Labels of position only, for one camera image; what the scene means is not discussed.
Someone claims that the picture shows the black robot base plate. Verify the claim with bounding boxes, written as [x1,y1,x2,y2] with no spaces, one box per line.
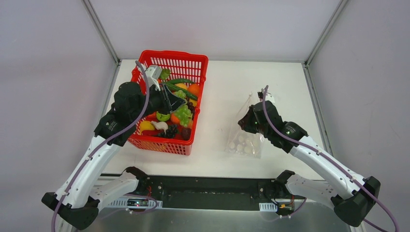
[102,174,307,212]

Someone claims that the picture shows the clear zip top bag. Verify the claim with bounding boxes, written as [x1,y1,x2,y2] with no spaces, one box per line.
[224,92,264,159]

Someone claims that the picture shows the dark purple plum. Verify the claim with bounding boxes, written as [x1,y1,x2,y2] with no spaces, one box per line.
[180,128,192,141]

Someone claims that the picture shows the green grape bunch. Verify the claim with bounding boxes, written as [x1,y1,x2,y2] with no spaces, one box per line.
[175,104,193,128]

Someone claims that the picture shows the dark red grape bunch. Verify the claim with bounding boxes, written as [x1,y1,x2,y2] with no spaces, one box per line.
[187,101,196,119]

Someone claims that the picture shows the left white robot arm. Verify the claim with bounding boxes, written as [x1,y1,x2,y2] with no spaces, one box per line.
[42,82,186,232]

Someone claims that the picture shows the yellow lemon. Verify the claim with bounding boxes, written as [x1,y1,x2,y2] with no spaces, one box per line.
[175,83,188,90]

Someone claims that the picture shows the long green cucumber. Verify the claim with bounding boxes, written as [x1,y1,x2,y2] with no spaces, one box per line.
[163,82,199,101]

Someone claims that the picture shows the black grape bunch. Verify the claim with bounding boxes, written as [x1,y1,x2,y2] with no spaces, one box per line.
[156,124,179,139]

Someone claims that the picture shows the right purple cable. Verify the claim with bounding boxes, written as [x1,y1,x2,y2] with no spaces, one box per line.
[262,85,401,232]

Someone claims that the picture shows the orange tangerine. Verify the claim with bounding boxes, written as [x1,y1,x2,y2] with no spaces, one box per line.
[188,84,200,97]

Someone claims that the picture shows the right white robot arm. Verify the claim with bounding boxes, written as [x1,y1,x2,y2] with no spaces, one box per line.
[238,101,381,227]

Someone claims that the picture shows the white garlic bulb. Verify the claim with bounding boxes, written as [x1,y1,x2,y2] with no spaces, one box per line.
[150,121,169,132]

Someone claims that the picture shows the red plastic basket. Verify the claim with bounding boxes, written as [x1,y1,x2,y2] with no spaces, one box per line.
[128,50,208,156]

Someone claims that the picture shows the green bean pod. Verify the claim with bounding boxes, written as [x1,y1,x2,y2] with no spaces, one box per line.
[166,78,195,85]

